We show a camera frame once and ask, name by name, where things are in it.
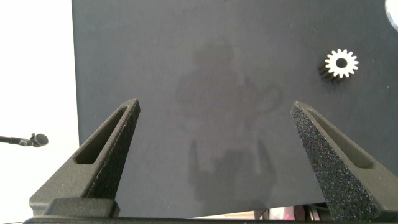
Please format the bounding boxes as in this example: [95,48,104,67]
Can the small steel gear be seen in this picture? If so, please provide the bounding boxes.
[317,48,359,83]

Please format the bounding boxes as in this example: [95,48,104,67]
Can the dark mat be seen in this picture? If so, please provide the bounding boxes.
[71,0,398,219]

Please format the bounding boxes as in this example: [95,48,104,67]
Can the round white plate with pins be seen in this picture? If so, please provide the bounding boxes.
[384,0,398,32]

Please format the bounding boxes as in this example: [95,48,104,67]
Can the black microphone on rod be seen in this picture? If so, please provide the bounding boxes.
[0,133,50,148]

